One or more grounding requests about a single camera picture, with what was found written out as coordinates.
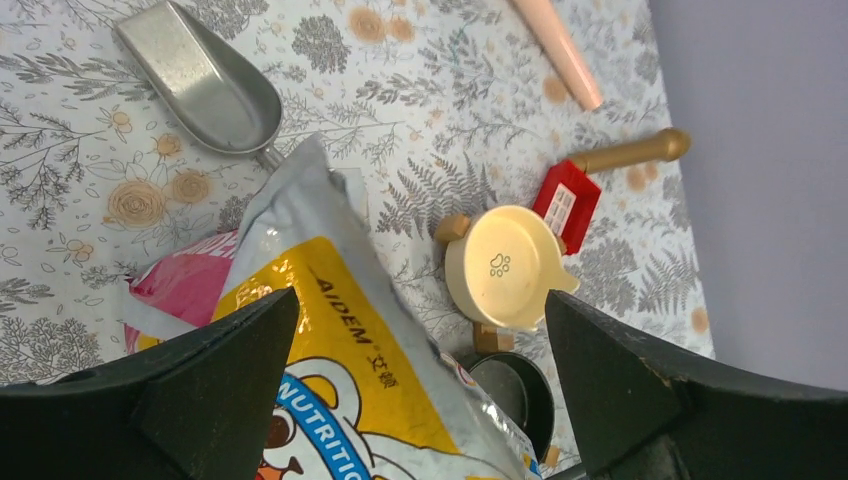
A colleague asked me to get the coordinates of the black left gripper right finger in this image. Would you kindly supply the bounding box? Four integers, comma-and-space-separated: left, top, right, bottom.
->
545, 290, 847, 479

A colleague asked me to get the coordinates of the cat print pet food bag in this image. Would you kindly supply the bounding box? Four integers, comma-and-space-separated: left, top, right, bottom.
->
128, 136, 540, 479

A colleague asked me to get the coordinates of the small wooden block by bag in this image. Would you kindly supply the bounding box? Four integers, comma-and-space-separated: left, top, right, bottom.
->
472, 323, 515, 354

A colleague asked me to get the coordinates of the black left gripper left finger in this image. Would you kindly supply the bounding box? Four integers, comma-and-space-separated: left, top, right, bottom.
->
1, 288, 299, 479

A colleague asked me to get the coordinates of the black pet bowl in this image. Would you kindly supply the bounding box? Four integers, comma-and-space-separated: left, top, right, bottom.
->
461, 352, 555, 462

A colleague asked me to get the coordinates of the cream pet bowl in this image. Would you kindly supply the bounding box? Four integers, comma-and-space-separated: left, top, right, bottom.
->
443, 205, 580, 331

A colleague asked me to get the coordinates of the pink toy microphone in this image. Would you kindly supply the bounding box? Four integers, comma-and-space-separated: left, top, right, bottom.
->
512, 0, 603, 111

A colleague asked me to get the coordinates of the small wooden block near bowl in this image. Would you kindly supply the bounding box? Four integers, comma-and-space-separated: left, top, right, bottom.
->
434, 214, 471, 244

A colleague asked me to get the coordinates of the metal food scoop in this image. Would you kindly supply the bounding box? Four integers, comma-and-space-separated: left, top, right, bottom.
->
115, 1, 283, 171

